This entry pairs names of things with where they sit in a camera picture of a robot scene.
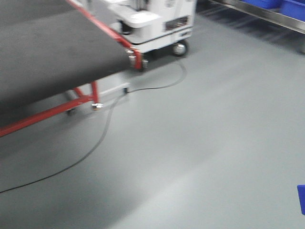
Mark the red conveyor frame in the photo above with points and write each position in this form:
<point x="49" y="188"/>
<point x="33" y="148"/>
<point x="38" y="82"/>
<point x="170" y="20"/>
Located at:
<point x="16" y="11"/>

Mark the blue plastic block part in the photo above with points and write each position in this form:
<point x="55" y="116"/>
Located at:
<point x="301" y="194"/>

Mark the black conveyor belt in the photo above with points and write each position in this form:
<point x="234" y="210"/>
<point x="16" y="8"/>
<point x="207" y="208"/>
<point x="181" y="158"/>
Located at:
<point x="45" y="57"/>

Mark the steel shelf rack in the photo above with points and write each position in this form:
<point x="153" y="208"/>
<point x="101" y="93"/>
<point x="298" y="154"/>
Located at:
<point x="272" y="16"/>

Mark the white wheeled machine cart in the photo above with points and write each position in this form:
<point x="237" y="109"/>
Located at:
<point x="154" y="24"/>

